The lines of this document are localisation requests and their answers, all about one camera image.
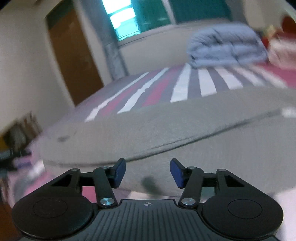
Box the red wooden headboard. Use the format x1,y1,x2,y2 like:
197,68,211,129
281,15,296,35

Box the brown wooden door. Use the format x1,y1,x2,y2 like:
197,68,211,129
46,1,103,105

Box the grey left curtain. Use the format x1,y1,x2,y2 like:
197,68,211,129
81,0,128,80

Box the grey pants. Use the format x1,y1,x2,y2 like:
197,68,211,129
37,87,295,196

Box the window with teal blinds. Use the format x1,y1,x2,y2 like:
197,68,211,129
102,0,232,41

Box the striped pink grey bedsheet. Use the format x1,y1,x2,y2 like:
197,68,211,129
5,64,295,203

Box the folded light blue duvet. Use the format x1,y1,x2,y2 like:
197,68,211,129
187,23,267,68

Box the wooden chair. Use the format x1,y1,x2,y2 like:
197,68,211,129
1,112,42,151

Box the folded pink white blanket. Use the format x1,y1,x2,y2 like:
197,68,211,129
267,32,295,70

